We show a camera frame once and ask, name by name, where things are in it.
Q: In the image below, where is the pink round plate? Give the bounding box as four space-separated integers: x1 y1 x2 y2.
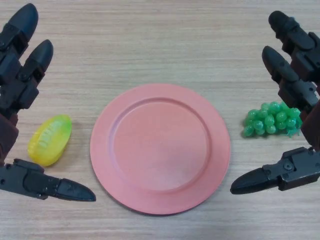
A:
89 83 231 216

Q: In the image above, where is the yellow green starfruit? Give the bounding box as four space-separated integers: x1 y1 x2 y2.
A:
27 114 73 168

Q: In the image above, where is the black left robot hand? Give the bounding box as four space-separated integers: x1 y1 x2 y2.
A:
0 3 97 203

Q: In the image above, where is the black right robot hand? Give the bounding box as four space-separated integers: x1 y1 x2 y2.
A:
230 10 320 196

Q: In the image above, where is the green grape bunch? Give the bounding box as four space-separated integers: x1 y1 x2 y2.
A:
241 101 303 139

